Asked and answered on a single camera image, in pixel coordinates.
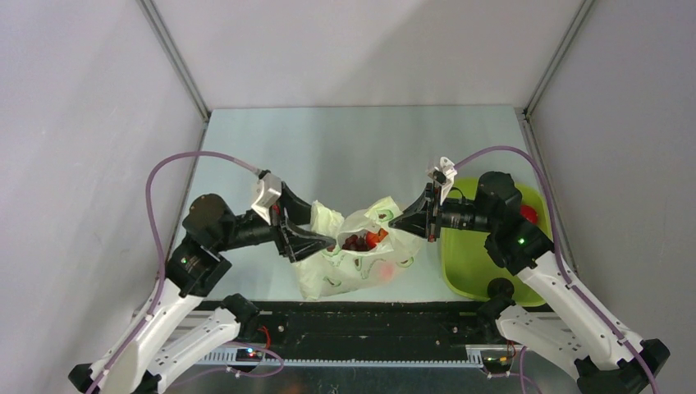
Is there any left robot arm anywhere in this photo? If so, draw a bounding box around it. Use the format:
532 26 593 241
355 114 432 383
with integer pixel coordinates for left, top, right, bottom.
68 186 336 393

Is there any left aluminium frame post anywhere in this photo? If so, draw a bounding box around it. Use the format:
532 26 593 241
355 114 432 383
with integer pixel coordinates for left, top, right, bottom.
136 0 212 122

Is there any pale green plastic bag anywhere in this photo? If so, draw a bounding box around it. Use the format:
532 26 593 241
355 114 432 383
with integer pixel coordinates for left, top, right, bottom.
293 196 424 300

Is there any fake grape bunch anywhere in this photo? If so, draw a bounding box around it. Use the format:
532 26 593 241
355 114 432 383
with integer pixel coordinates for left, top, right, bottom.
341 234 371 252

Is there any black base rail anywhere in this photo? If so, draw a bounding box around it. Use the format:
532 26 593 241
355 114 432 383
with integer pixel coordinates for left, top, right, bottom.
236 301 512 364

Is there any green plastic tray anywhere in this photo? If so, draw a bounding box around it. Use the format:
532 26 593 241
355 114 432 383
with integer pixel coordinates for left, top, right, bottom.
438 177 552 307

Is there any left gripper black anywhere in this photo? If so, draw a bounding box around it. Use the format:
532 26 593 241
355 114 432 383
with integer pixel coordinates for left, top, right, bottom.
215 180 337 260

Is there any aluminium frame post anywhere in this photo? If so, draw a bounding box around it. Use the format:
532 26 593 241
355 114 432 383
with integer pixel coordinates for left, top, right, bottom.
136 0 212 122
524 0 597 119

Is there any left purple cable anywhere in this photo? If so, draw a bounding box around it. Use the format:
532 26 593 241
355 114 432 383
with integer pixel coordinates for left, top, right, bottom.
84 151 262 394

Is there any right aluminium frame post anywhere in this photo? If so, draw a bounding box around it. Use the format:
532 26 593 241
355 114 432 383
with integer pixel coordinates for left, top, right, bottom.
524 0 597 119

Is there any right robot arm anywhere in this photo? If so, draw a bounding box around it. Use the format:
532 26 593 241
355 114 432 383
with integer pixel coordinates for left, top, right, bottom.
390 171 670 393

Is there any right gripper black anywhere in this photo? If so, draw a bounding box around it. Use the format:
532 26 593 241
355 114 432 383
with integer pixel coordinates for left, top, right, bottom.
389 180 497 242

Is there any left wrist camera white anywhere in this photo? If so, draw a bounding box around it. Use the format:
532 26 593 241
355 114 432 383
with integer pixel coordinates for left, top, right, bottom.
251 172 282 225

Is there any red fake fruit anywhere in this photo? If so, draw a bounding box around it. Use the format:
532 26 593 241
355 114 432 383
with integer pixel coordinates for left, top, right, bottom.
377 263 400 285
520 204 539 225
364 228 388 250

